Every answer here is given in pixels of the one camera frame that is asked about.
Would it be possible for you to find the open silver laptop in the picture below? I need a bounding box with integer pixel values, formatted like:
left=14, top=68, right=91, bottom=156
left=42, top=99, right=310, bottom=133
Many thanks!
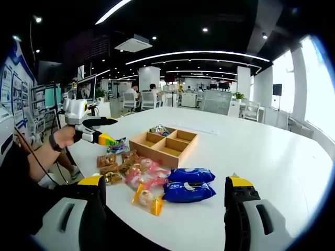
left=75, top=74, right=97, bottom=105

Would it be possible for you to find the green potted plant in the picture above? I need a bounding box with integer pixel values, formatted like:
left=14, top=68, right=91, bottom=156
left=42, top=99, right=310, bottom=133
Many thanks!
left=94, top=88, right=108, bottom=103
left=232, top=91, right=247, bottom=103

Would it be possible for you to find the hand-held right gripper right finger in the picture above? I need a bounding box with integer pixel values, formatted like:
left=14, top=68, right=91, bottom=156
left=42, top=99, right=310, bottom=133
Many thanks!
left=224, top=172, right=293, bottom=251

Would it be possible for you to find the blue cookies packet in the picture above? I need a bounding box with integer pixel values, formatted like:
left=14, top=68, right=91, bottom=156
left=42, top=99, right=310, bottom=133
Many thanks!
left=166, top=167, right=217, bottom=183
left=162, top=181, right=217, bottom=204

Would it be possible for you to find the black screen on tripod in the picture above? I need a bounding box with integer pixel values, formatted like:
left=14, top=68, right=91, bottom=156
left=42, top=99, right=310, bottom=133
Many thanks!
left=272, top=83, right=283, bottom=112

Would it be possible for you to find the blue white wall display board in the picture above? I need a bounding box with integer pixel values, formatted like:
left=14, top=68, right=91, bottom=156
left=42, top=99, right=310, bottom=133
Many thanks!
left=0, top=39, right=37, bottom=129

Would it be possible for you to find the wooden four-compartment container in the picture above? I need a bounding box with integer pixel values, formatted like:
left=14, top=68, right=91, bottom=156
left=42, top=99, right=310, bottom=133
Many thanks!
left=128, top=126, right=198, bottom=169

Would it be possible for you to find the long curved ceiling light strip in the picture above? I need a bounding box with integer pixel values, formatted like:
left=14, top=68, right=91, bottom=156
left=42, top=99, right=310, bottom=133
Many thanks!
left=125, top=50, right=271, bottom=65

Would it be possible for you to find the large black screen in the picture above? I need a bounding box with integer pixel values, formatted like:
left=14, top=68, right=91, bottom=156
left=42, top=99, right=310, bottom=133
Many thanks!
left=36, top=60, right=63, bottom=85

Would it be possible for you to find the white office chair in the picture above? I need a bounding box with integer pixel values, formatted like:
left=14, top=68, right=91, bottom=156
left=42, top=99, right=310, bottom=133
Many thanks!
left=122, top=92, right=139, bottom=109
left=141, top=91, right=162, bottom=110
left=242, top=100, right=261, bottom=122

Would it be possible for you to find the straight ceiling light strip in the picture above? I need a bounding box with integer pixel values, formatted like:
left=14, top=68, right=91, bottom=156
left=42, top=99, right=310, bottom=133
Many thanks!
left=95, top=0, right=132, bottom=26

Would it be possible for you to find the narrow window with blinds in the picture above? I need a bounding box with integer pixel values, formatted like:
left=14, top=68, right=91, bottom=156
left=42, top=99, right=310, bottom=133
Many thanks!
left=271, top=49, right=295, bottom=113

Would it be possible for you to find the ceiling air conditioner vent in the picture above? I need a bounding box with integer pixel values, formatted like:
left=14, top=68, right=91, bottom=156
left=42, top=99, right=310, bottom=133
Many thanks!
left=114, top=33, right=153, bottom=53

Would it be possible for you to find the person's left hand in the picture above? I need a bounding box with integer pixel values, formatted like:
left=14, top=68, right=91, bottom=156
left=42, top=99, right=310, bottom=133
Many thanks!
left=59, top=124, right=77, bottom=149

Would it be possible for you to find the white low cabinet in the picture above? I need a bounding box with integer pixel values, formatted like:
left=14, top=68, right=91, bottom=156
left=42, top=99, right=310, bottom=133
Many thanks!
left=181, top=93, right=199, bottom=108

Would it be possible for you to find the white table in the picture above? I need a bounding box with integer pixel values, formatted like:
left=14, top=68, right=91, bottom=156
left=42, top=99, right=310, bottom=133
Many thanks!
left=66, top=106, right=334, bottom=251

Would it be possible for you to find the white table socket strip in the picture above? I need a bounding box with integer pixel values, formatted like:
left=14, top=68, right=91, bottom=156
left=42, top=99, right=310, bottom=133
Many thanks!
left=171, top=121, right=219, bottom=136

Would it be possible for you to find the teal monitor screen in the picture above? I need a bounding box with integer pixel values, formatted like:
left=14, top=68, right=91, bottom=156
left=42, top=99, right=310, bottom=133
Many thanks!
left=44, top=87, right=62, bottom=108

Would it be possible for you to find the white shoe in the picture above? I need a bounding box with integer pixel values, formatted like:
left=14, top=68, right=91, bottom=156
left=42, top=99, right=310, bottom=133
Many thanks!
left=70, top=166, right=82, bottom=181

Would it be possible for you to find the orange marshmallow packet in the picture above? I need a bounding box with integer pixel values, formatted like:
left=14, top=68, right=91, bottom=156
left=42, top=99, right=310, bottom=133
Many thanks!
left=131, top=182, right=165, bottom=216

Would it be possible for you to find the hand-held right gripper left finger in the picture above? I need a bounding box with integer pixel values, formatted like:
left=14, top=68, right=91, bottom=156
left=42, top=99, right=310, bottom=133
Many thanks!
left=33, top=175, right=107, bottom=251

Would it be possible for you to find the white chest device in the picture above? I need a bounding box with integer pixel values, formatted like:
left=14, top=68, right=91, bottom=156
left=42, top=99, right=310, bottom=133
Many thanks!
left=0, top=106, right=15, bottom=167

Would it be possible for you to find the black wristband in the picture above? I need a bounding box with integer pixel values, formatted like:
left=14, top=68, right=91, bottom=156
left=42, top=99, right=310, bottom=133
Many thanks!
left=48, top=133, right=63, bottom=153

